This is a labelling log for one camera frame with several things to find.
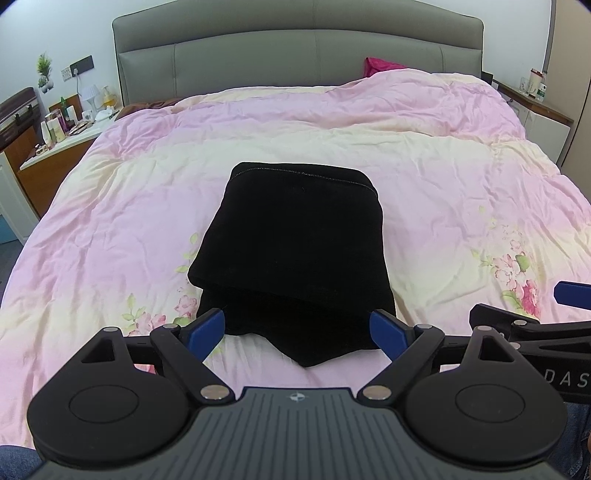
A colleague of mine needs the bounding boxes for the grey upholstered headboard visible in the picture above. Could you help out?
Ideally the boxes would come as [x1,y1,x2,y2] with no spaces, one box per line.
[112,4,485,108]

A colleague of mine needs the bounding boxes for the pink floral duvet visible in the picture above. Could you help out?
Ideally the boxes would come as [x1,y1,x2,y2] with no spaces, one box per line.
[0,69,591,462]

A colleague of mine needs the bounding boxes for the brown pillow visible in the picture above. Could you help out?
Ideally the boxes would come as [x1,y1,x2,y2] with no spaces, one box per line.
[121,97,185,114]

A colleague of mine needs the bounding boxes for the person's left leg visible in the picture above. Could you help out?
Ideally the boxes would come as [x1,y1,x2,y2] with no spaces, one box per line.
[0,444,44,480]

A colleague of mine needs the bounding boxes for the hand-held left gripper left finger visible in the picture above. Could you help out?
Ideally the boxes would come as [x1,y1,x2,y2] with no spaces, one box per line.
[78,308,234,402]

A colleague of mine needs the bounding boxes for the wooden nightstand with drinkware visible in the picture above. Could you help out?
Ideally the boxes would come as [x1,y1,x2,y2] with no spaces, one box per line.
[480,71,575,167]

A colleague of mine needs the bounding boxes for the wooden nightstand with cosmetics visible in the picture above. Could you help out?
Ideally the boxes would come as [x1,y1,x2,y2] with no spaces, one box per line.
[18,115,109,217]

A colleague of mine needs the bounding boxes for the potted green plant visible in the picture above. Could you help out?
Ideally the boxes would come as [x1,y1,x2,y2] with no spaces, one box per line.
[36,52,54,93]

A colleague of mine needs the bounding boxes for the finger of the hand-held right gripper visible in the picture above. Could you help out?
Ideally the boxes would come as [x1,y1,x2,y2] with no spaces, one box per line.
[468,303,591,356]
[554,281,591,305]

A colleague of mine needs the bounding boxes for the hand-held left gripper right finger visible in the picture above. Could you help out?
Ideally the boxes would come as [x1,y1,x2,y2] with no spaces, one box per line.
[358,308,523,402]

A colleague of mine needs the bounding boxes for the magenta pillow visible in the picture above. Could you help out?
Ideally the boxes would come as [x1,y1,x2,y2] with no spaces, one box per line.
[362,56,409,79]

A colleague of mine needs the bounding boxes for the black pants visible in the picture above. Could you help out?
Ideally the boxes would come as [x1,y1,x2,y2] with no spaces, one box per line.
[187,161,398,368]

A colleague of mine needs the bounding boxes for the person's right leg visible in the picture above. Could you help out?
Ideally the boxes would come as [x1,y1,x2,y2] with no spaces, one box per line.
[566,401,591,480]

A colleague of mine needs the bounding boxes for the blue box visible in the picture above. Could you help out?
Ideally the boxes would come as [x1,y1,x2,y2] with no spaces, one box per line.
[0,213,19,245]

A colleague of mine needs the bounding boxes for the person's leg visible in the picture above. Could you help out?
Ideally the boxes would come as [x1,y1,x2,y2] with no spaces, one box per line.
[566,401,591,480]
[0,444,44,480]

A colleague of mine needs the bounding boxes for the group of cosmetics bottles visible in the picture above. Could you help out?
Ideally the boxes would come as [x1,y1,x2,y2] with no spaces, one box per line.
[39,97,93,144]

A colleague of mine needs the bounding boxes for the dark brown suitcase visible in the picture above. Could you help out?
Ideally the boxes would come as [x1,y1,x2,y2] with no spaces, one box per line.
[0,87,38,139]

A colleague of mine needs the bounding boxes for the white cabinet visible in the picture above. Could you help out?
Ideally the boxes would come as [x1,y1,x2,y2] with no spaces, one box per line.
[0,152,40,243]

